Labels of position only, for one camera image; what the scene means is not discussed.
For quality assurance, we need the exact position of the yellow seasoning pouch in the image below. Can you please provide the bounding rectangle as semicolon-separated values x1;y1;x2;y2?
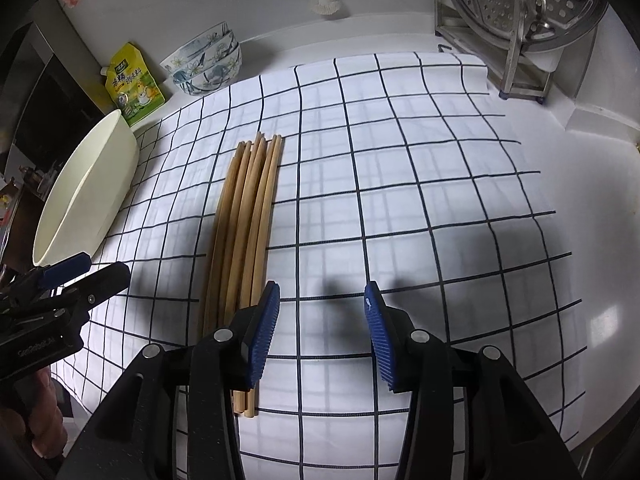
102;42;166;127

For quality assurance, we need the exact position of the person's left hand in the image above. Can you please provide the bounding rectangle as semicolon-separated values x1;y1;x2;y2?
0;365;69;461

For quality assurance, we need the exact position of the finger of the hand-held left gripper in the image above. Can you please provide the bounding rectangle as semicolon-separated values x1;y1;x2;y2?
52;261;132;312
10;254;94;302

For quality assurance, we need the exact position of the bundle of wooden chopsticks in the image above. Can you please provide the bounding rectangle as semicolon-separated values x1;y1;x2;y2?
197;131;286;418

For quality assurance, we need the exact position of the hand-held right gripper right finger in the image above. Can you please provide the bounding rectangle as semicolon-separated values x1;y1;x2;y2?
363;281;583;480

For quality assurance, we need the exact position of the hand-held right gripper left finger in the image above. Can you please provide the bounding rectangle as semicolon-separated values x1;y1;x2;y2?
57;280;282;480

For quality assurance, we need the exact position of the cream plastic basin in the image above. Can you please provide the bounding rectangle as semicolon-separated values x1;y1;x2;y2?
32;109;140;267

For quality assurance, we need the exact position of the stainless steel dish rack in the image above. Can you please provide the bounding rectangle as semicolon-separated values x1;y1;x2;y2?
433;0;557;106

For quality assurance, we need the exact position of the dark kitchen appliance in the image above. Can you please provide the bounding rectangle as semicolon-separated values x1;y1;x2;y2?
0;20;109;173

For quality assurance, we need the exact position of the white board in rack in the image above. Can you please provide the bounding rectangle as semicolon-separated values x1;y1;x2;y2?
520;35;577;97

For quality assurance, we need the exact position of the white checkered cloth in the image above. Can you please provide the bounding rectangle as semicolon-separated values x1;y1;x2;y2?
50;52;589;480

